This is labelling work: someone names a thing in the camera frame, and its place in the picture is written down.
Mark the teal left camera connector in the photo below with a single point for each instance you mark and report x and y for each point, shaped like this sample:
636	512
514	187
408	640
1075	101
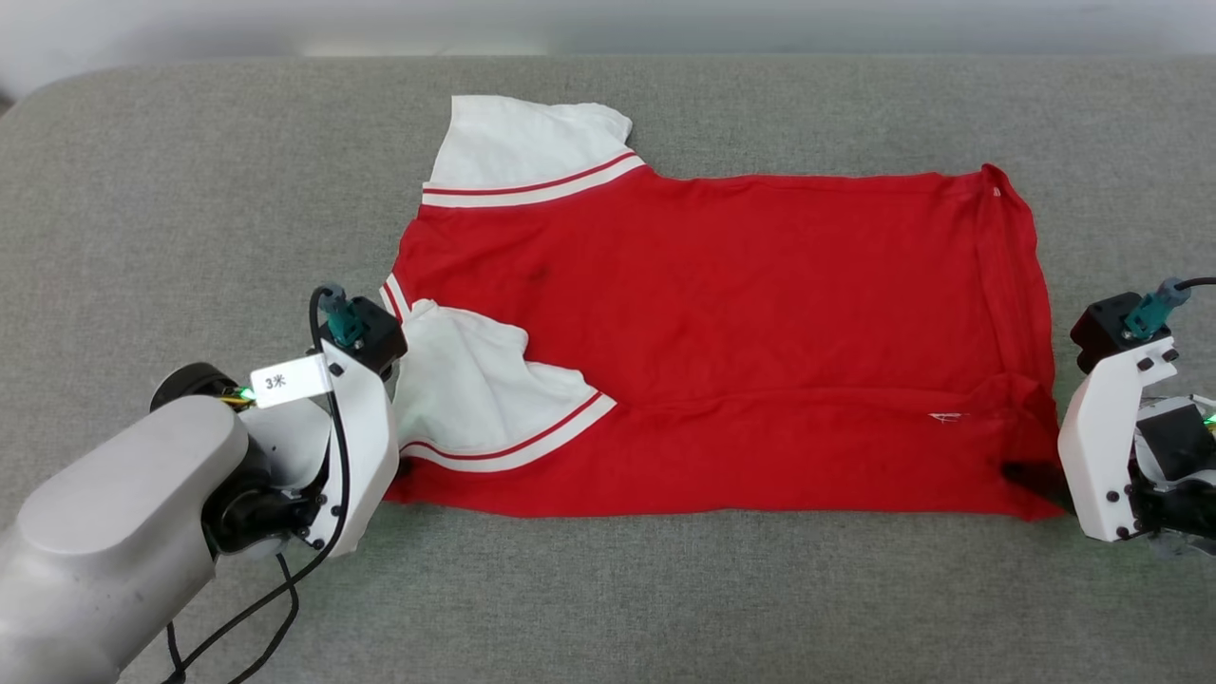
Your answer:
342	318

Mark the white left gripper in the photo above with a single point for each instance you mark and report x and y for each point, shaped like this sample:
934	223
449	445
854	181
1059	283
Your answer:
366	446

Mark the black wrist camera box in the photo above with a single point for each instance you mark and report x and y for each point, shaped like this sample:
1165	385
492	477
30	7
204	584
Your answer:
1102	332
380	337

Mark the teal right camera connector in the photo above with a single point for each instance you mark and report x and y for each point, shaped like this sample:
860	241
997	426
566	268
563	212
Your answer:
1154	309

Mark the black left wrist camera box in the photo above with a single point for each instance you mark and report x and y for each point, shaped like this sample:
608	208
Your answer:
380	337

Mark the red and white t-shirt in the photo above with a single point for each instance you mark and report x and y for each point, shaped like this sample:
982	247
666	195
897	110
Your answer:
741	313

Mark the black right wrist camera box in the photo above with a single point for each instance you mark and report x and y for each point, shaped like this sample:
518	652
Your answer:
1102	332

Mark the teal camera connector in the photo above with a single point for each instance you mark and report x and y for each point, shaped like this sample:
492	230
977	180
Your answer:
342	318
1154	309

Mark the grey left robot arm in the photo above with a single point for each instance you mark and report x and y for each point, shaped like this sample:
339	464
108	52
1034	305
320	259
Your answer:
104	541

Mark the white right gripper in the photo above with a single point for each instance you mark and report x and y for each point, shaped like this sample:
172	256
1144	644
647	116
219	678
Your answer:
1107	446

